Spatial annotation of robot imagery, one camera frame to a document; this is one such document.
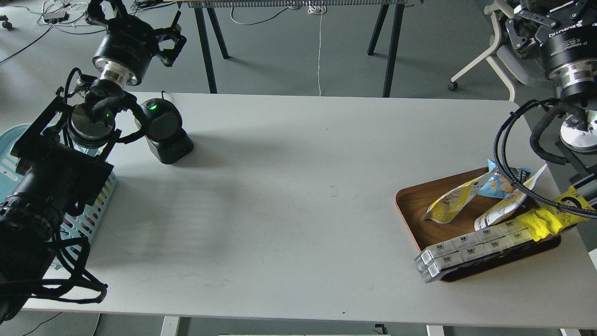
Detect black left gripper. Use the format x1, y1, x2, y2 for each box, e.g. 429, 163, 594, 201
86, 0, 188, 87

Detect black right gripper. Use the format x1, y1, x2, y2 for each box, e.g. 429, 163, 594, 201
505, 0, 596, 78

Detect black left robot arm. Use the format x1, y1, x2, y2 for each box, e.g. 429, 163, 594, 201
1, 0, 194, 322

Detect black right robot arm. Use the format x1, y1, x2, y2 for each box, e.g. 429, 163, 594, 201
494, 0, 597, 218

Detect blue snack bag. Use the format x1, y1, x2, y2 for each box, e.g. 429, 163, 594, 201
477, 159, 532, 199

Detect yellow cartoon snack bag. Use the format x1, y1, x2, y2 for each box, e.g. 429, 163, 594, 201
516, 187, 594, 242

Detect light blue plastic basket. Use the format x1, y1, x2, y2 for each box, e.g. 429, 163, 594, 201
1, 124, 114, 279

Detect clear boxed snack pack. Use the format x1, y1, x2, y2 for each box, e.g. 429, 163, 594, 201
413, 220, 533, 283

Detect white office chair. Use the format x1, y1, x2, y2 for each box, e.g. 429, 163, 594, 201
448, 0, 551, 101

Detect black barcode scanner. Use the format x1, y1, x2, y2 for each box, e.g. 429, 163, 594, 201
140, 98, 194, 165

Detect black power adapter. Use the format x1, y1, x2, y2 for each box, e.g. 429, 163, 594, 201
42, 11, 69, 24

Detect black table legs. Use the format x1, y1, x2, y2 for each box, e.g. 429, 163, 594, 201
185, 0, 406, 98

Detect brown wooden tray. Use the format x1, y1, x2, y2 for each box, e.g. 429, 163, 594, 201
395, 168, 562, 277

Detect white hanging cable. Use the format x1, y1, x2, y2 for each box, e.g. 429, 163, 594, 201
308, 5, 327, 97

